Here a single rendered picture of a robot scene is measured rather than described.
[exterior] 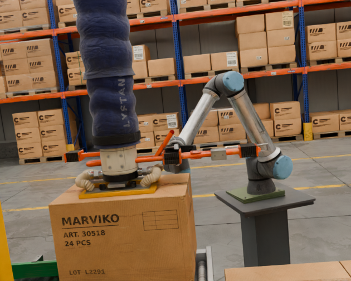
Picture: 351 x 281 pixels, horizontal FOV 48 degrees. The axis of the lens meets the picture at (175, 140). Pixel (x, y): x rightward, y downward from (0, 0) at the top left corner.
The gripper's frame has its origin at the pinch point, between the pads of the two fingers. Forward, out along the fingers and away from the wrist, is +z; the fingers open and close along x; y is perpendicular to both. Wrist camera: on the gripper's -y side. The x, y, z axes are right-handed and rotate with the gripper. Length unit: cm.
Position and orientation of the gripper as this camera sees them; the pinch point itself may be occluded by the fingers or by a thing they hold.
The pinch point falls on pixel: (177, 156)
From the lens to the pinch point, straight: 183.7
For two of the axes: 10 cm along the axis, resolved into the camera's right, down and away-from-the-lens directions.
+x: -1.0, -9.8, -1.5
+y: -9.9, 0.9, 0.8
